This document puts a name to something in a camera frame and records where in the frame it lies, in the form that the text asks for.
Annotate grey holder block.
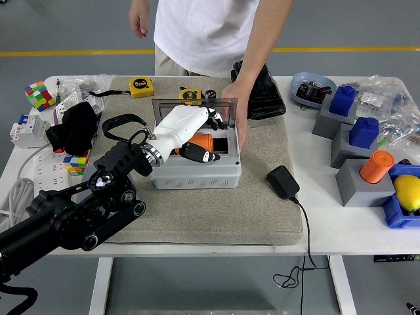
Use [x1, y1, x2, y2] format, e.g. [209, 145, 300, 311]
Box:
[311, 94, 358, 140]
[330, 123, 381, 169]
[335, 158, 396, 207]

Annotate blue plastic block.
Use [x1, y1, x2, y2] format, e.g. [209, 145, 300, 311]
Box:
[348, 116, 381, 148]
[329, 85, 358, 117]

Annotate black glossy pedal device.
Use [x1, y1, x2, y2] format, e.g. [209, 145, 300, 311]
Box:
[230, 60, 287, 120]

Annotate person's right hand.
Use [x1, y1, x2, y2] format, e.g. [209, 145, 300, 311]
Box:
[129, 5, 150, 39]

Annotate clear bags of small parts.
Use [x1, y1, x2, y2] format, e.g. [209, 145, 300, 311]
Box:
[352, 74, 420, 148]

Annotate white circuit breaker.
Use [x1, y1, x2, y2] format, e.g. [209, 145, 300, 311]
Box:
[9, 114, 52, 148]

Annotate grey plastic junction box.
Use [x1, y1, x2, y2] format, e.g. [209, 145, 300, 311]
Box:
[149, 126, 243, 190]

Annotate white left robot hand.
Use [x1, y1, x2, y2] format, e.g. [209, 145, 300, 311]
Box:
[151, 104, 228, 164]

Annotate grey-brown mat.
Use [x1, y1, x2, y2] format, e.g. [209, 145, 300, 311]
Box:
[70, 76, 305, 246]

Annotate black table control panel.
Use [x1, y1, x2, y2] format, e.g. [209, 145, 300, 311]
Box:
[373, 254, 420, 263]

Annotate colourful puzzle cube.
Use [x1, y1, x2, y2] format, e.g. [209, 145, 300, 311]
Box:
[62, 149, 91, 177]
[24, 81, 56, 113]

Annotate white power strip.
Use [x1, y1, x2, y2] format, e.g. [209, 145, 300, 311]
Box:
[16, 144, 88, 205]

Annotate black cloth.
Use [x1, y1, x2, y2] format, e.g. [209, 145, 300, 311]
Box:
[45, 101, 98, 155]

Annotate smoky transparent box lid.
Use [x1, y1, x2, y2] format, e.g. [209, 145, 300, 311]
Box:
[151, 97, 238, 129]

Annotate black adapter cord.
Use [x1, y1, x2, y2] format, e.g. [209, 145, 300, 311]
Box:
[272, 195, 329, 315]

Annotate yellow square tape measure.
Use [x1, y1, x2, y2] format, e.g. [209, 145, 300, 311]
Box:
[89, 77, 155, 98]

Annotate orange cylinder battery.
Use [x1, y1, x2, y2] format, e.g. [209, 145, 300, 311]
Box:
[173, 132, 215, 155]
[359, 150, 396, 184]

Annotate person's left hand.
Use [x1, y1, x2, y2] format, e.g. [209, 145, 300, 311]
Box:
[220, 80, 252, 154]

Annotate person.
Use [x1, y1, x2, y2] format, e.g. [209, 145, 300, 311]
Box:
[153, 0, 263, 78]

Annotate blue plastic bin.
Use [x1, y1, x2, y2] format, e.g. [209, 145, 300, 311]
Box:
[381, 163, 420, 229]

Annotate yellow round tape measure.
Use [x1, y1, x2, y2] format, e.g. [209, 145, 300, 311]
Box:
[178, 87, 203, 106]

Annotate black power adapter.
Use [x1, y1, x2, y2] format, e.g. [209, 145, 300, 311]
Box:
[266, 165, 301, 200]

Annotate dark electronic parts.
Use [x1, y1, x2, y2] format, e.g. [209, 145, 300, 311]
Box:
[295, 80, 332, 105]

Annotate light blue bowl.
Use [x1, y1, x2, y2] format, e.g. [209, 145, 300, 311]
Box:
[291, 72, 338, 111]

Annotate yellow lemon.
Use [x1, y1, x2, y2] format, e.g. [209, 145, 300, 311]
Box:
[392, 175, 420, 213]

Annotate white table leg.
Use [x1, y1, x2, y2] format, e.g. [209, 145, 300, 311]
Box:
[88, 257, 114, 315]
[329, 255, 357, 315]

